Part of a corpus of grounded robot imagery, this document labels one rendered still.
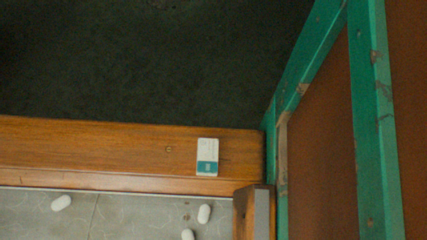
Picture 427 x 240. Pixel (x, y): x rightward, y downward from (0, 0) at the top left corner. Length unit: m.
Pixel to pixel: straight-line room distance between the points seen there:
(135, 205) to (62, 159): 0.14
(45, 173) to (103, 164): 0.09
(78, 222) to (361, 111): 0.58
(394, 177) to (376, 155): 0.02
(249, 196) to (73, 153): 0.31
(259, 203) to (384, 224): 0.42
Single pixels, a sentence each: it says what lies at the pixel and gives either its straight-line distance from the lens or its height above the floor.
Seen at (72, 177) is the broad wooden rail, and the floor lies 0.76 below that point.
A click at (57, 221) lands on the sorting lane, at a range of 0.92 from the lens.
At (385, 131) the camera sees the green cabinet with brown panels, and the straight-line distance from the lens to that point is 0.41.
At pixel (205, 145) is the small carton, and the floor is 0.79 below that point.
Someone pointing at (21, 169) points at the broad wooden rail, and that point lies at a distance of 0.93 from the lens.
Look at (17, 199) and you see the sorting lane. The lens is 0.95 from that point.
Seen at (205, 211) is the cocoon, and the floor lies 0.76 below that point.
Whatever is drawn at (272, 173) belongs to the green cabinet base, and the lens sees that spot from 0.85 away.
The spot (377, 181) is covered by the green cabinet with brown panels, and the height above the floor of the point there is 1.26.
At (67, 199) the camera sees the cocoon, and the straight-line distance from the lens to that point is 0.91.
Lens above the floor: 1.63
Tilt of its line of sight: 69 degrees down
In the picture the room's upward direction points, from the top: 11 degrees clockwise
